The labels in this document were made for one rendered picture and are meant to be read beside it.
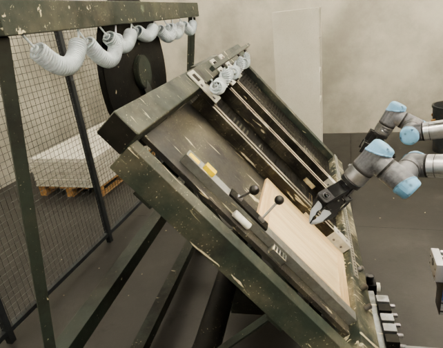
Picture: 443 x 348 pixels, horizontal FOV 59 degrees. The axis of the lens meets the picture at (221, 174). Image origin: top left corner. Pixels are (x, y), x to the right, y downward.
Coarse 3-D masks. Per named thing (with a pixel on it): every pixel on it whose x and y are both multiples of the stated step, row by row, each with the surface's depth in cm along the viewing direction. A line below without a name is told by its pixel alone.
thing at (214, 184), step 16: (192, 160) 144; (208, 176) 145; (224, 192) 146; (240, 208) 148; (256, 224) 149; (272, 240) 150; (288, 256) 151; (304, 272) 153; (320, 288) 154; (336, 304) 156; (352, 320) 157
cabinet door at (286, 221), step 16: (272, 192) 186; (288, 208) 189; (272, 224) 163; (288, 224) 176; (304, 224) 190; (288, 240) 165; (304, 240) 177; (320, 240) 191; (304, 256) 166; (320, 256) 179; (336, 256) 193; (320, 272) 168; (336, 272) 180; (336, 288) 169
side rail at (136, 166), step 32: (128, 160) 120; (160, 192) 123; (192, 224) 125; (224, 224) 129; (224, 256) 127; (256, 256) 130; (256, 288) 129; (288, 288) 132; (288, 320) 132; (320, 320) 134
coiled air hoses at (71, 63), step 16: (80, 32) 152; (112, 32) 172; (128, 32) 190; (144, 32) 203; (160, 32) 230; (176, 32) 250; (192, 32) 284; (32, 48) 128; (48, 48) 129; (80, 48) 146; (96, 48) 163; (112, 48) 172; (128, 48) 184; (48, 64) 130; (64, 64) 135; (80, 64) 144; (112, 64) 168
